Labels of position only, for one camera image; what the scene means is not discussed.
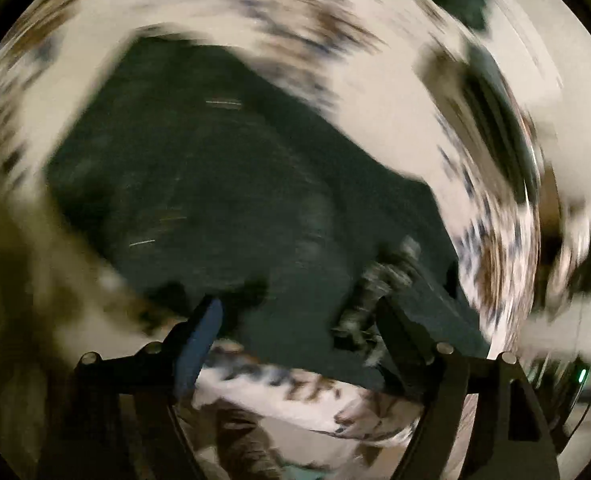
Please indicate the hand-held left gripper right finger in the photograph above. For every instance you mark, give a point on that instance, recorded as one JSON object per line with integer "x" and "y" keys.
{"x": 400, "y": 332}

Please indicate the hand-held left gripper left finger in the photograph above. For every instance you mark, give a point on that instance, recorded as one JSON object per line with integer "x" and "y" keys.
{"x": 203, "y": 340}

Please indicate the dark blue jeans pants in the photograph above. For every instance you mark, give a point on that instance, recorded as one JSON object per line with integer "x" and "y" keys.
{"x": 225, "y": 185}

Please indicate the person's plush robe legs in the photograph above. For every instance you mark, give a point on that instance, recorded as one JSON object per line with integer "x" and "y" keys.
{"x": 245, "y": 445}

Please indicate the folded light blue jeans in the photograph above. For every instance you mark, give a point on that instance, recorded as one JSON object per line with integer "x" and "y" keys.
{"x": 500, "y": 110}

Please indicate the floral bed sheet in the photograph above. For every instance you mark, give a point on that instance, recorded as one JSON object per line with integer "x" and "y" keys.
{"x": 375, "y": 60}

